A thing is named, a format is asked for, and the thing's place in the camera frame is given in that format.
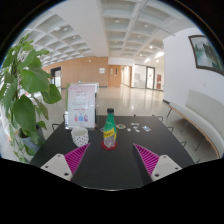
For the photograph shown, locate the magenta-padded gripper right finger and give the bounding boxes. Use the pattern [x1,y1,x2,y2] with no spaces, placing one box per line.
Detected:
[131,142,183,186]

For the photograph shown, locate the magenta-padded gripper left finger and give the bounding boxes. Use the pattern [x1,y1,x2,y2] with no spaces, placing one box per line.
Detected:
[39,142,93,186]

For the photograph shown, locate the green drink bottle yellow label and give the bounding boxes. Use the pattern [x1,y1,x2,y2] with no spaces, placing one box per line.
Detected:
[103,107,118,150]

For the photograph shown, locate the white patterned cup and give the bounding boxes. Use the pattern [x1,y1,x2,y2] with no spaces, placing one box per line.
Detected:
[70,126,90,148]

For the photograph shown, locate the pink and white sign stand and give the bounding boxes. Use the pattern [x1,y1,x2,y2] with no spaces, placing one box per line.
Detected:
[65,83,100,131]

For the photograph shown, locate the long white bench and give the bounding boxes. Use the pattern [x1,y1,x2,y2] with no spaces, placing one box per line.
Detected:
[167,89,224,160]

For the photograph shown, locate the glass entrance door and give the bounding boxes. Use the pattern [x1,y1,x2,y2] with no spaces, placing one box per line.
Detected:
[145,66,156,90]

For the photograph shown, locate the wooden double door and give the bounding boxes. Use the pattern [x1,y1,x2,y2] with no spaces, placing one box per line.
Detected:
[108,65,122,89]

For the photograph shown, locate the green potted plant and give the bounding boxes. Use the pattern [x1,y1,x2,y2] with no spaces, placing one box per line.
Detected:
[0,33,64,164]

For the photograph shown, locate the framed landscape painting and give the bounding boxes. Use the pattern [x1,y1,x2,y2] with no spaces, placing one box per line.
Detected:
[188,34,224,77]

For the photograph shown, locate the recessed ceiling lights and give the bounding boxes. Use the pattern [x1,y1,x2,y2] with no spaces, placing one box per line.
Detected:
[53,17,166,64]

